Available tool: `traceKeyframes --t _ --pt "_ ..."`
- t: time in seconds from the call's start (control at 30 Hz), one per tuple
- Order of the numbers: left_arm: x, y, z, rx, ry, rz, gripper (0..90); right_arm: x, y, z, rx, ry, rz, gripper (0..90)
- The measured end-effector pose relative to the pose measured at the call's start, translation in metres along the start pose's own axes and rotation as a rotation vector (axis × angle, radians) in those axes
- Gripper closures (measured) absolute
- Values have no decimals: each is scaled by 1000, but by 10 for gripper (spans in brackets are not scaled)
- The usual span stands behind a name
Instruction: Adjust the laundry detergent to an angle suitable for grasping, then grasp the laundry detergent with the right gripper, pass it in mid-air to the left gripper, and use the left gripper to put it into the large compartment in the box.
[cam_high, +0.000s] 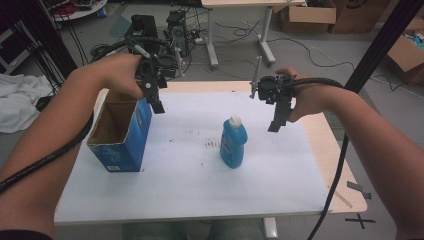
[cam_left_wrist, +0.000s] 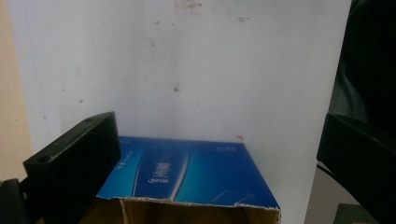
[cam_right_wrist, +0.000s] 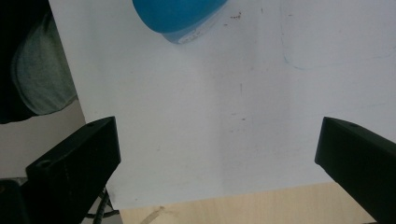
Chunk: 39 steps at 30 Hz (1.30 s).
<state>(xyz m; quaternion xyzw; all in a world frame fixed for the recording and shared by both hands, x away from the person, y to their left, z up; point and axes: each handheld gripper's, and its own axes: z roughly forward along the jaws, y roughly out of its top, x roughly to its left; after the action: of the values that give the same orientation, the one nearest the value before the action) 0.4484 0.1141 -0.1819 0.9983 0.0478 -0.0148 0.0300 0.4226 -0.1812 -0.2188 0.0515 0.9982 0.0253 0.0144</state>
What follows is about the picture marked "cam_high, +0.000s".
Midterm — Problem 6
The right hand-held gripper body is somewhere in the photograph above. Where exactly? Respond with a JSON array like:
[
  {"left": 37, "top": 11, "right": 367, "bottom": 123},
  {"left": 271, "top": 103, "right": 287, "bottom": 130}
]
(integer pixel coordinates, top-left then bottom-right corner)
[{"left": 249, "top": 55, "right": 297, "bottom": 105}]

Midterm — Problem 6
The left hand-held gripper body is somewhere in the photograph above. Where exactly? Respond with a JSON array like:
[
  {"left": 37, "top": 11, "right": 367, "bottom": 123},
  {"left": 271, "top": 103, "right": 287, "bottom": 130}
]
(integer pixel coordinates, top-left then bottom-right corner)
[{"left": 134, "top": 47, "right": 185, "bottom": 105}]

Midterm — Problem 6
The blue bottle with white cap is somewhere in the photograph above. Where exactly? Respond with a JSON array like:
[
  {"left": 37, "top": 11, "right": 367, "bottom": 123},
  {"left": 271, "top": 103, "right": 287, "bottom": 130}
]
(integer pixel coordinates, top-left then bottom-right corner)
[{"left": 219, "top": 114, "right": 249, "bottom": 170}]

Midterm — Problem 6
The person's right hand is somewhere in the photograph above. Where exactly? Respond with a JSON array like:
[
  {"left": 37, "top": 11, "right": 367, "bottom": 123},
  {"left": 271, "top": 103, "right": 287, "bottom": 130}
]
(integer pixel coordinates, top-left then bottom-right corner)
[{"left": 275, "top": 67, "right": 335, "bottom": 124}]

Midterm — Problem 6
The person's left hand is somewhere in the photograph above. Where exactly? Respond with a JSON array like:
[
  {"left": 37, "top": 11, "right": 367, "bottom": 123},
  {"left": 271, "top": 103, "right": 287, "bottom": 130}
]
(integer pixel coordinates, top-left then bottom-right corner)
[{"left": 71, "top": 53, "right": 147, "bottom": 100}]

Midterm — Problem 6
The black box device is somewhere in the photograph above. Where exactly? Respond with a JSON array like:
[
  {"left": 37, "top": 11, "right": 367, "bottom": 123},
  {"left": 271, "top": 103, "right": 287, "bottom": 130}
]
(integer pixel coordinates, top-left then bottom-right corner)
[{"left": 124, "top": 14, "right": 160, "bottom": 55}]

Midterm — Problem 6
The black computer tower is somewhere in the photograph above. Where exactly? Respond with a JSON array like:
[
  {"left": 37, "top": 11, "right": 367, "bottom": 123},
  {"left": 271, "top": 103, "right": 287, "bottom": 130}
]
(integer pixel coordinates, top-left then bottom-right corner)
[{"left": 165, "top": 9, "right": 190, "bottom": 58}]

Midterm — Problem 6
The open brown cardboard box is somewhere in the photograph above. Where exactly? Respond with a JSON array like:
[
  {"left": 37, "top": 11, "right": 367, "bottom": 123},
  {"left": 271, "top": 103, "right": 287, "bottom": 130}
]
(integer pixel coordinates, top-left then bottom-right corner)
[{"left": 279, "top": 0, "right": 338, "bottom": 35}]

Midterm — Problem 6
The white-legged wooden desk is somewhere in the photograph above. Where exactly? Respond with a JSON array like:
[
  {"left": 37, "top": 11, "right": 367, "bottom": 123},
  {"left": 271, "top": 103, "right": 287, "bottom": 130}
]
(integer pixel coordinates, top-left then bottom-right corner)
[{"left": 200, "top": 0, "right": 308, "bottom": 68}]

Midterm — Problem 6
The white paper sheet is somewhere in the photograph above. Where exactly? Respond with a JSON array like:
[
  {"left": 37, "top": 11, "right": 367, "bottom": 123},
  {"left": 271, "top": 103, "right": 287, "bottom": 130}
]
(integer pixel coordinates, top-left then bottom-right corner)
[{"left": 54, "top": 91, "right": 333, "bottom": 225}]

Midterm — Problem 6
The round white table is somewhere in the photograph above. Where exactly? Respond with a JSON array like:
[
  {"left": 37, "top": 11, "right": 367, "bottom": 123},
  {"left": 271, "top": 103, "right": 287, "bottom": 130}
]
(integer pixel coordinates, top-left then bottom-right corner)
[{"left": 42, "top": 0, "right": 109, "bottom": 23}]

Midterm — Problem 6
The grey tape strip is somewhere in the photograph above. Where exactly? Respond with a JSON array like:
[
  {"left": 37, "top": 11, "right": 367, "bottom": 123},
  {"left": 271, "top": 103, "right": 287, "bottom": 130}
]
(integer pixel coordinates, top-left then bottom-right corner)
[{"left": 346, "top": 180, "right": 372, "bottom": 200}]

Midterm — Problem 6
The white table leg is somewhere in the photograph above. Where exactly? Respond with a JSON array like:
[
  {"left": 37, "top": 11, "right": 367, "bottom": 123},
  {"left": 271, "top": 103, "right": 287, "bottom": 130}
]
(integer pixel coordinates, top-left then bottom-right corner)
[{"left": 262, "top": 217, "right": 279, "bottom": 240}]

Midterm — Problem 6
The large brown cardboard box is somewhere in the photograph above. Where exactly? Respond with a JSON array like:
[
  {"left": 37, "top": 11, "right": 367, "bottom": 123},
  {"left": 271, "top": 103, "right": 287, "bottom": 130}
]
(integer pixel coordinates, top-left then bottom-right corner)
[{"left": 328, "top": 0, "right": 392, "bottom": 35}]

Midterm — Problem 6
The black metal stand pole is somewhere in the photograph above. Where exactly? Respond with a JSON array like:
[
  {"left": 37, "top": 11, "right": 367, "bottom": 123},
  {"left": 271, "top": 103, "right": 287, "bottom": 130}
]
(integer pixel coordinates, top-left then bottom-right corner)
[{"left": 343, "top": 0, "right": 424, "bottom": 94}]

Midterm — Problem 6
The black tape cross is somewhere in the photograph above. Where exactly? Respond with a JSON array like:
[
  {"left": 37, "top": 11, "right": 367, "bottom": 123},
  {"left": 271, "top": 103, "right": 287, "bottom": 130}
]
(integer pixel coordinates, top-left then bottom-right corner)
[{"left": 344, "top": 213, "right": 377, "bottom": 231}]

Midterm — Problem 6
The white cloth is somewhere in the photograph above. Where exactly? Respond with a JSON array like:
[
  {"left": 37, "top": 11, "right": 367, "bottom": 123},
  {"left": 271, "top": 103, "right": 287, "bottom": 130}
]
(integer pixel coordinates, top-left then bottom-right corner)
[{"left": 0, "top": 73, "right": 55, "bottom": 134}]

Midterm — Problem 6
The cardboard box with blue contents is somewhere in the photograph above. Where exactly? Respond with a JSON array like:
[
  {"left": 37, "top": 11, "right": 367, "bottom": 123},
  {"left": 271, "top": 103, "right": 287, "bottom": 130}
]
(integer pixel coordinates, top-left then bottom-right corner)
[{"left": 385, "top": 15, "right": 424, "bottom": 85}]

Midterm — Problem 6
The right gripper black corrugated cable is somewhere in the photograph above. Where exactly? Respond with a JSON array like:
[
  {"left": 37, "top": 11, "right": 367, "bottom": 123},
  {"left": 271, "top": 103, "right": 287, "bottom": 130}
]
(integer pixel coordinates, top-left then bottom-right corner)
[{"left": 288, "top": 77, "right": 350, "bottom": 240}]

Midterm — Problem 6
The gripper black corrugated cable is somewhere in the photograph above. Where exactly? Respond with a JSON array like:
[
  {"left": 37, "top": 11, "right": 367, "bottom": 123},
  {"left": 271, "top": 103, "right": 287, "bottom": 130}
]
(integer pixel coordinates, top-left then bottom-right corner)
[
  {"left": 288, "top": 77, "right": 350, "bottom": 240},
  {"left": 0, "top": 35, "right": 176, "bottom": 195}
]

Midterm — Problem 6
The black floor cable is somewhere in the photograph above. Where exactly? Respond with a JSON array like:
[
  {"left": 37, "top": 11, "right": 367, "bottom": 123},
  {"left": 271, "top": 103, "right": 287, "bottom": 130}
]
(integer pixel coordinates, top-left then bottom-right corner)
[{"left": 266, "top": 36, "right": 356, "bottom": 71}]

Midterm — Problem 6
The left gripper black corrugated cable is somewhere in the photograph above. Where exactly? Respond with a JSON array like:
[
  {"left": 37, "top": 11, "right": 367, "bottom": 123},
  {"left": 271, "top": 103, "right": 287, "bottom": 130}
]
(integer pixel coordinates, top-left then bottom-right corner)
[{"left": 0, "top": 35, "right": 176, "bottom": 195}]

